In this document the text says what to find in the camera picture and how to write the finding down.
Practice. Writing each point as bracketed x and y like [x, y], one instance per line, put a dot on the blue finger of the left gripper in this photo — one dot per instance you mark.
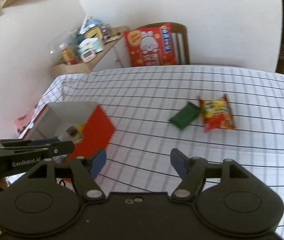
[32, 142]

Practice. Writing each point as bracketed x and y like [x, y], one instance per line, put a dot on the green snack packet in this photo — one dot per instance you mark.
[185, 116]

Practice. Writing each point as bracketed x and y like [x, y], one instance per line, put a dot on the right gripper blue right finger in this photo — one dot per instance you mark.
[180, 162]

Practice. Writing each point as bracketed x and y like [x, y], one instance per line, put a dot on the red orange chip bag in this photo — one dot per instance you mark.
[216, 114]

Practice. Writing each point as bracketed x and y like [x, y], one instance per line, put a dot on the tissue box pack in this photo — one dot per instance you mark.
[94, 44]

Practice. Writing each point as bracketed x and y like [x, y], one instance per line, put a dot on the white black grid tablecloth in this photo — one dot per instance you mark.
[141, 100]

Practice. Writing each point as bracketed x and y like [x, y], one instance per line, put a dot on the red rabbit cushion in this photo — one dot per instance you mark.
[150, 46]

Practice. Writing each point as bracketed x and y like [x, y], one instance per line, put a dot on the wooden chair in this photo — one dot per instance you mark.
[179, 37]

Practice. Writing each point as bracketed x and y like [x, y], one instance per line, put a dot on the yellow snack packet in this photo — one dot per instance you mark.
[80, 128]

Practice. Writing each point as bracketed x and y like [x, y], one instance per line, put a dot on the clear glass jar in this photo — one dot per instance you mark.
[64, 40]

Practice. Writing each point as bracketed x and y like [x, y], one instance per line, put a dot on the white digital timer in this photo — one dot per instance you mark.
[88, 55]

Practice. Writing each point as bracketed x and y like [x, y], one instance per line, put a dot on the pink patterned cloth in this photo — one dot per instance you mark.
[22, 122]

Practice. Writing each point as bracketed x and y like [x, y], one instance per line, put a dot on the orange drink bottle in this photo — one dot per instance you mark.
[68, 54]

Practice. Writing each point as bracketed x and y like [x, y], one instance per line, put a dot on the red and white cardboard box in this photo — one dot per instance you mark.
[84, 123]

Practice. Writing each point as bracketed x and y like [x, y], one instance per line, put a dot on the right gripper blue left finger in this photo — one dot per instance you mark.
[96, 162]

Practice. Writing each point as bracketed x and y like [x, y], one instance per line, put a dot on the small brown chocolate cake pack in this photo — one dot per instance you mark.
[72, 131]

